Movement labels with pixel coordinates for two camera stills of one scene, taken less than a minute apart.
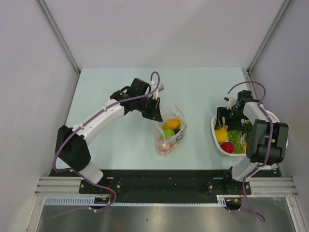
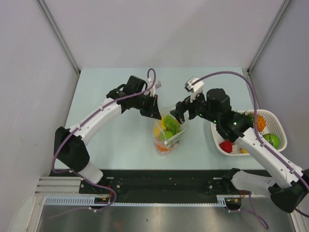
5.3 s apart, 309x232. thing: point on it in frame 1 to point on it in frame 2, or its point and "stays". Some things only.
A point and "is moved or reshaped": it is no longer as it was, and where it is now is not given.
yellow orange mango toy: (244, 148) stays
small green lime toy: (168, 133) stays
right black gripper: (223, 111) to (186, 105)
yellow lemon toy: (221, 134) is moved or reshaped
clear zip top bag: (170, 131) stays
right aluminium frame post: (280, 12) stays
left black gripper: (154, 113) stays
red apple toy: (227, 146) stays
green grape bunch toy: (234, 137) is moved or reshaped
